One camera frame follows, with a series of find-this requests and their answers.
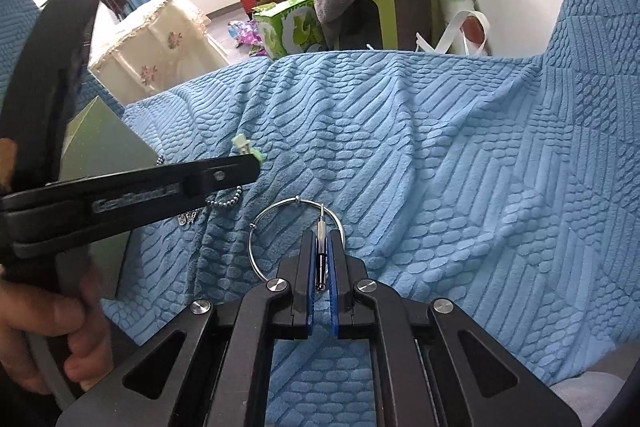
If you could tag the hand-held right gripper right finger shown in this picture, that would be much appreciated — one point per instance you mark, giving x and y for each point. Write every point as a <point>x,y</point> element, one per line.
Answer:
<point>334,307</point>

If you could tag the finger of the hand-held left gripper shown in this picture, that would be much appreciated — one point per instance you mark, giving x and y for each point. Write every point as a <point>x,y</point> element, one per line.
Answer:
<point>220,177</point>

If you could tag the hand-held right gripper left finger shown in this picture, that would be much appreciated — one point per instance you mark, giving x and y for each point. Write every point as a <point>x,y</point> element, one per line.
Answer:
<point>314,267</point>

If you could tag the pale green cardboard box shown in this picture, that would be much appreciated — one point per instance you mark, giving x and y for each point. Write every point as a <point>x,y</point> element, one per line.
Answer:
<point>105,142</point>

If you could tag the person's left hand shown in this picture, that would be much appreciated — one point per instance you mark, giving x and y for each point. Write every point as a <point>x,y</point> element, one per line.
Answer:
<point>30,317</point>

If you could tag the pale green hair clip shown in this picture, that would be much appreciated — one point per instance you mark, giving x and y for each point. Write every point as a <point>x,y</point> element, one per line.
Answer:
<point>245,147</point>

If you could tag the colourful crumpled plastic bag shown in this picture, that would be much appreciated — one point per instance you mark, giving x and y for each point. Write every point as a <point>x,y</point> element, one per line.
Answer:
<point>245,32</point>

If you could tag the cream lace-covered table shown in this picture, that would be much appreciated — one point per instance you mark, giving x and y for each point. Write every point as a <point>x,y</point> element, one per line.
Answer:
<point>160,42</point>

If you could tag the blue textured sofa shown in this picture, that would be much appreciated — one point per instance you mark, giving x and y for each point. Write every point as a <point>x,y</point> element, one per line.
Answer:
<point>425,157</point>

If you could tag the green printed carton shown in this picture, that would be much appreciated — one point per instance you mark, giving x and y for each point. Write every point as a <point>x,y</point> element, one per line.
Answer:
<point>290,27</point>

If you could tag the green plastic stool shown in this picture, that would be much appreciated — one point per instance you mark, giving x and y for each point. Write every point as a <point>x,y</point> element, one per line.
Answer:
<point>395,2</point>

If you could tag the person's right leg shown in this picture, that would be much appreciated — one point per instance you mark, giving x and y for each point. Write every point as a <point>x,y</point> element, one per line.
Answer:
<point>585,402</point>

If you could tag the white tote bag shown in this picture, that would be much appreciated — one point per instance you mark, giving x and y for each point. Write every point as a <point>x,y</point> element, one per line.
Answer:
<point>452,32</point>

